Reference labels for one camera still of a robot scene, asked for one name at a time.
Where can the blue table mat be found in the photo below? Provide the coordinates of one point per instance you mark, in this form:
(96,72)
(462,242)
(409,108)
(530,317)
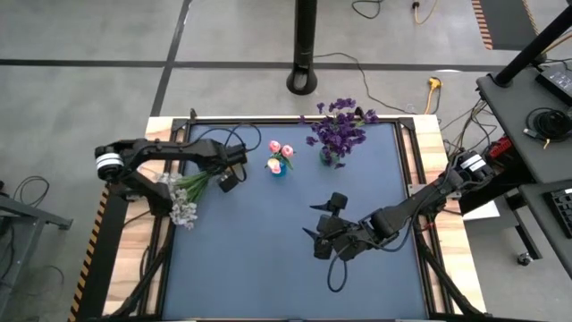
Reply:
(250,277)

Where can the red box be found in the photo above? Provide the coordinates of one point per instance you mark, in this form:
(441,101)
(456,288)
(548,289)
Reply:
(500,146)

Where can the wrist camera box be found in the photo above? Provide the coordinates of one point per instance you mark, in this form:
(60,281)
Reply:
(322,251)
(229,181)

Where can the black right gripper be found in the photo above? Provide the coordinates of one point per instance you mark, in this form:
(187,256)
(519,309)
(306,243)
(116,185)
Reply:
(346,237)

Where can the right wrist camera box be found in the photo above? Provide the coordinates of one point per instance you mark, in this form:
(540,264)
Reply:
(322,251)

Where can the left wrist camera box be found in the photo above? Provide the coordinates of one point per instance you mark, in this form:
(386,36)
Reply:
(229,181)

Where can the pink artificial tulip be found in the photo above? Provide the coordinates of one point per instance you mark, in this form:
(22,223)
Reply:
(275,166)
(287,150)
(275,146)

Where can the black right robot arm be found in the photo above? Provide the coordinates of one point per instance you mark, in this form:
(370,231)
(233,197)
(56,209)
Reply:
(424,201)

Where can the black electronic box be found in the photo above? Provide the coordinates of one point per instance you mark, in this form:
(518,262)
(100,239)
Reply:
(558,80)

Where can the black mat hazard-striped edge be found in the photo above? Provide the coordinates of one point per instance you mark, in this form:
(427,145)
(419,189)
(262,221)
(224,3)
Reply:
(96,232)
(505,22)

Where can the black caster wheel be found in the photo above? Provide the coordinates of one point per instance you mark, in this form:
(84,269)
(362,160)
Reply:
(524,258)

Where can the grey side desk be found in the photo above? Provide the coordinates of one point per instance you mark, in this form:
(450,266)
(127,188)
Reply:
(514,134)

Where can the blue glass vase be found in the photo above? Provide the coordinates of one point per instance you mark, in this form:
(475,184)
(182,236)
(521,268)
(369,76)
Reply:
(280,173)

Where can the purple artificial flower bunch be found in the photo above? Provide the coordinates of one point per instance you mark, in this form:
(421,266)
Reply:
(328,134)
(344,105)
(357,134)

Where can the black metal table frame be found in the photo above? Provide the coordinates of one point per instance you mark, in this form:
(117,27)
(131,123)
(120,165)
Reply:
(223,121)

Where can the green glass vase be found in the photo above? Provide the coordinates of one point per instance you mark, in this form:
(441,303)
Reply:
(328,157)

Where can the black keyboard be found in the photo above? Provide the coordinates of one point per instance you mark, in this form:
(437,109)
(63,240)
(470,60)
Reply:
(561,210)

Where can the black cylindrical pole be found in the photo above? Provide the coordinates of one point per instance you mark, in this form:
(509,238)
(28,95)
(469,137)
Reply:
(305,40)

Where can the black slanted pole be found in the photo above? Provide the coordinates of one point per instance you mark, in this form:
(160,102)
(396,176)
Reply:
(536,44)

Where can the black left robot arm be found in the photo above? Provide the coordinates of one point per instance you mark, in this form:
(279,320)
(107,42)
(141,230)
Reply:
(179,149)

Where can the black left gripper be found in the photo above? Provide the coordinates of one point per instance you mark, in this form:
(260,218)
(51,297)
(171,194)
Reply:
(232,156)

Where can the white paper sheet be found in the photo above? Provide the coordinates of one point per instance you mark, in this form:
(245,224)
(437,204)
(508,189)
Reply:
(485,210)

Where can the grey metal cart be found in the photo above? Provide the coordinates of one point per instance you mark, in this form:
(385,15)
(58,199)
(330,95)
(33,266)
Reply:
(27,219)

